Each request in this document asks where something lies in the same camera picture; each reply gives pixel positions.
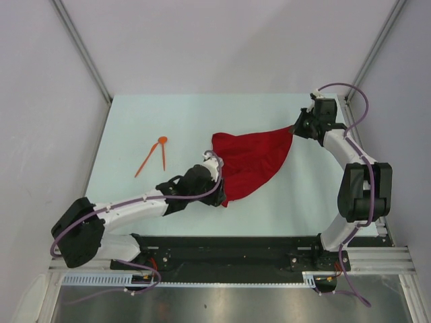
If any red cloth napkin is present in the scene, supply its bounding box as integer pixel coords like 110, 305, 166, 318
211, 127, 293, 207

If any orange plastic spoon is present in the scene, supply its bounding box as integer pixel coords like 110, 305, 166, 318
158, 136, 168, 170

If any orange plastic knife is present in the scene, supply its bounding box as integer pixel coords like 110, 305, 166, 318
134, 142, 159, 178

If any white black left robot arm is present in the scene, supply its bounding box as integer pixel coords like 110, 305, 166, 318
50, 159, 226, 270

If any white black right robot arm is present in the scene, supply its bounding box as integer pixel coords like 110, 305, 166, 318
292, 94, 393, 270

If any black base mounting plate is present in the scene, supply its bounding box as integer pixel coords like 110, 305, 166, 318
108, 234, 353, 284

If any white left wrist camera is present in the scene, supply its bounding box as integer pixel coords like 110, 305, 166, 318
203, 150, 224, 172

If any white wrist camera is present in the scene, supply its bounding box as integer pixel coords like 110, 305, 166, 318
203, 150, 224, 172
310, 89, 325, 100

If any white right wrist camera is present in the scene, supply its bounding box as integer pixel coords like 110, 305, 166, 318
310, 89, 325, 100

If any right aluminium corner post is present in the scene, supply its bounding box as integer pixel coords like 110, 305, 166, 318
346, 0, 408, 102

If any aluminium corner post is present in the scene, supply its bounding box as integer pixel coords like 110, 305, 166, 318
50, 0, 113, 104
346, 0, 408, 102

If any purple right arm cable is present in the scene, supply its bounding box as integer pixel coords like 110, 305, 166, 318
316, 81, 375, 308

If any light blue cable duct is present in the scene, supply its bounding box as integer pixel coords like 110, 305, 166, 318
62, 273, 133, 287

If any left aluminium corner post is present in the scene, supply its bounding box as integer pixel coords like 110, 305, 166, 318
50, 0, 113, 104

